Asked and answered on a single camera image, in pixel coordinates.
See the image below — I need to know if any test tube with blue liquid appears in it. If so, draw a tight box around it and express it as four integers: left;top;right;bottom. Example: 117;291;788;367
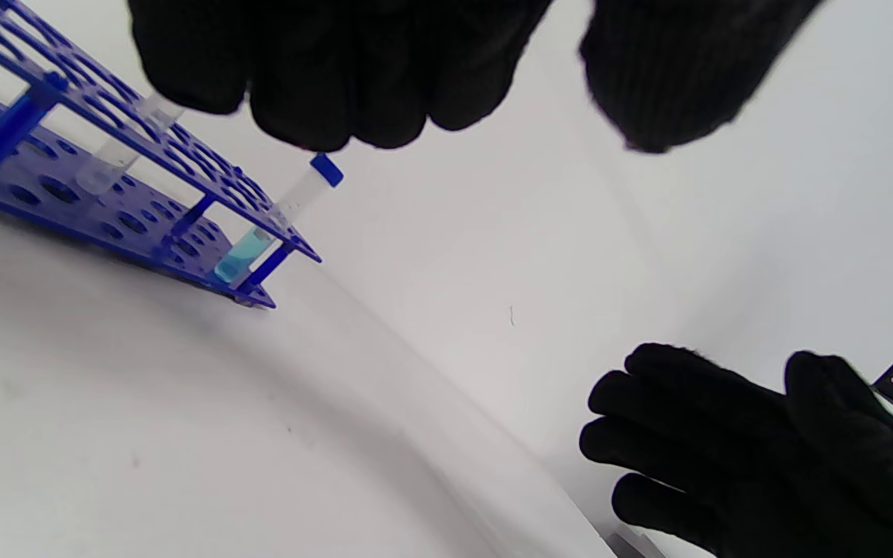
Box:
214;153;344;284

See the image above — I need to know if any person's left hand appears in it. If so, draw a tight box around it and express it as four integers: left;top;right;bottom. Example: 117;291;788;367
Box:
127;0;826;153

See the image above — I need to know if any person's right hand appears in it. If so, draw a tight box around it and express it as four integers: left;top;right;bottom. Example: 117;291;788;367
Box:
580;343;893;558

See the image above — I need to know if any blue test tube rack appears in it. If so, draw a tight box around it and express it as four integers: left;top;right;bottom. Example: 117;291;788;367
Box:
0;0;322;309

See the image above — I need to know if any clear test tube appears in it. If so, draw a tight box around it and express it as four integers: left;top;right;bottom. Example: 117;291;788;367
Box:
76;91;185;195

